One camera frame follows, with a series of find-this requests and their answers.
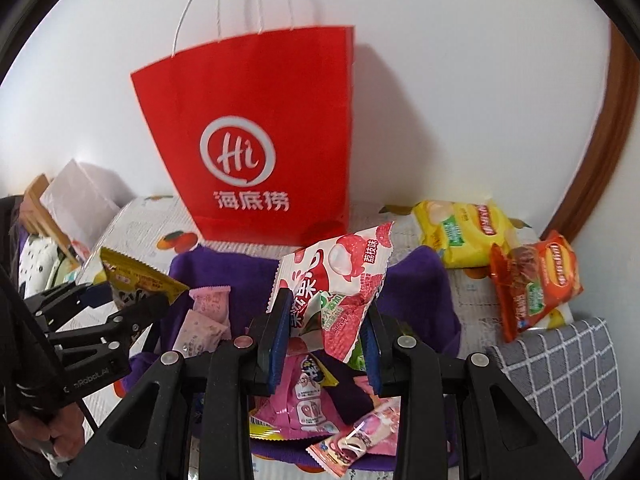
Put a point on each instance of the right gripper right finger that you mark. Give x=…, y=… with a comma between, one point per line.
x=370, y=350

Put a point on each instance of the brown wooden door frame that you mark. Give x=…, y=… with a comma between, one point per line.
x=607, y=143

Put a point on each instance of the purple fabric tray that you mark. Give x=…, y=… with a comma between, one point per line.
x=416, y=291

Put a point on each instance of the grey checked folded cloth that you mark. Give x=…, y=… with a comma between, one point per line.
x=569, y=375

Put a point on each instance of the yellow triangular snack packet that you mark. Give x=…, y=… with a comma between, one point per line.
x=132, y=280

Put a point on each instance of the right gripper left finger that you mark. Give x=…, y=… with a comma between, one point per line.
x=280, y=324

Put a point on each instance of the pink peach candy packet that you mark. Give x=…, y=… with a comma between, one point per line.
x=213, y=302

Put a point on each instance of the wooden chair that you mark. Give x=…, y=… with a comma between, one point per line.
x=37, y=220

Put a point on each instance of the red paper shopping bag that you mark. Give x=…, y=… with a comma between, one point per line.
x=255, y=132

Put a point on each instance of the orange red chips bag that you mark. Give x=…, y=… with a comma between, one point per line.
x=531, y=280

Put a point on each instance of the yellow chips bag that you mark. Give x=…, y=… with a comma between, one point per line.
x=462, y=234

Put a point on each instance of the lychee jelly packet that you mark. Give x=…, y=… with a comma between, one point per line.
x=333, y=283

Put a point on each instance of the white pink small packet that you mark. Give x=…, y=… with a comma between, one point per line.
x=198, y=334

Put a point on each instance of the person left hand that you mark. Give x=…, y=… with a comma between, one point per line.
x=65, y=432

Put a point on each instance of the green triangular snack packet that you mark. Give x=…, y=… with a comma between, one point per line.
x=356, y=360

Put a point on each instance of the large pink snack packet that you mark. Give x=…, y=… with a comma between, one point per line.
x=301, y=407

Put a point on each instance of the long pink white snack bar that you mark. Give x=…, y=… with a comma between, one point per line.
x=374, y=433

